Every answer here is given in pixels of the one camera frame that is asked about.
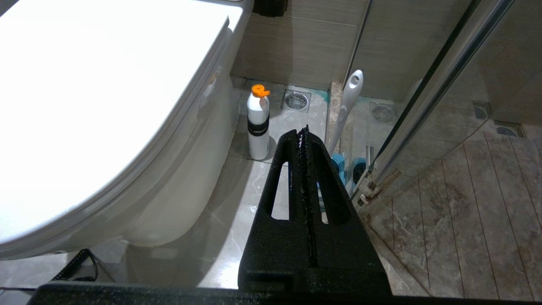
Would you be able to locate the white toilet bowl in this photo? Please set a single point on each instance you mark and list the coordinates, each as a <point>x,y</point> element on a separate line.
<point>182,169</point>

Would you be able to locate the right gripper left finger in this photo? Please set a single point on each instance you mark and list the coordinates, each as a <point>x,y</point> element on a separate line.
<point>275,250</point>

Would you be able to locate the glass shower door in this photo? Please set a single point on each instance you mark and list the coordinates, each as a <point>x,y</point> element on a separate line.
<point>423,106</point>

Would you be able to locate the blue toilet brush holder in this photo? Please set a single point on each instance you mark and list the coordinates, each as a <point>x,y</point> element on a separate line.
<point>345,167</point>

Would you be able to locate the black wall box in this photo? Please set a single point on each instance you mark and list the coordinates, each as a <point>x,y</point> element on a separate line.
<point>270,7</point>

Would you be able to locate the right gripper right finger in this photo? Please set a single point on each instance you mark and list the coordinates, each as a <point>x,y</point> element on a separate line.
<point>343,250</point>

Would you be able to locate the metal door hinge bracket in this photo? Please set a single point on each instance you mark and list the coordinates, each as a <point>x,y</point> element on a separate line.
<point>372,186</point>

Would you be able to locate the white cleaner bottle orange cap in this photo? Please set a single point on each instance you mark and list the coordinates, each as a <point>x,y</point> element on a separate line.
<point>258,127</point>

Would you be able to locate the square metal floor drain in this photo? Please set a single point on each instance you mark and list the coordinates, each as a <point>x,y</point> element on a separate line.
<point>296,100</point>

